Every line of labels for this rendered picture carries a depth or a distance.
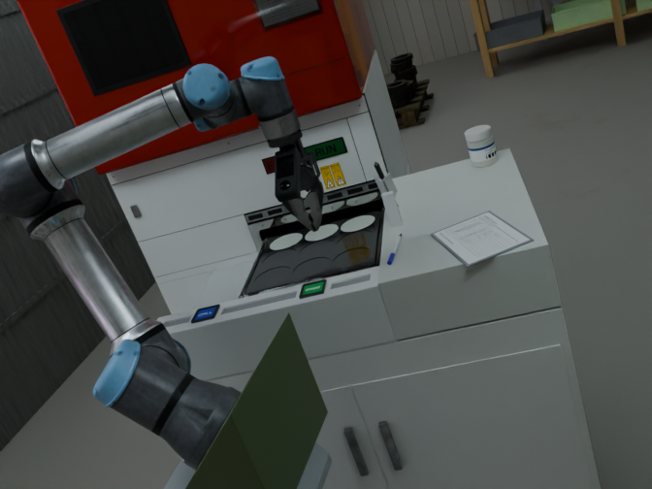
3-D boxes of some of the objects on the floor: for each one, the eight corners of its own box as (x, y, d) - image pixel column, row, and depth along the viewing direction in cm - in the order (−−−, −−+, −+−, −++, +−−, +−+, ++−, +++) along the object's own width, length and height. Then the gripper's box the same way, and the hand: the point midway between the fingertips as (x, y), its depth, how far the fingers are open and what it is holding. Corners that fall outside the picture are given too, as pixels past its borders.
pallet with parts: (306, 126, 726) (290, 80, 707) (437, 94, 676) (423, 43, 657) (277, 159, 645) (258, 107, 626) (423, 125, 595) (407, 67, 576)
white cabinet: (296, 467, 253) (212, 272, 222) (570, 419, 231) (520, 196, 200) (262, 631, 196) (143, 398, 165) (623, 589, 174) (563, 311, 143)
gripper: (308, 121, 145) (339, 213, 153) (267, 134, 147) (300, 223, 155) (302, 134, 137) (335, 230, 145) (259, 146, 139) (294, 240, 147)
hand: (313, 227), depth 147 cm, fingers closed
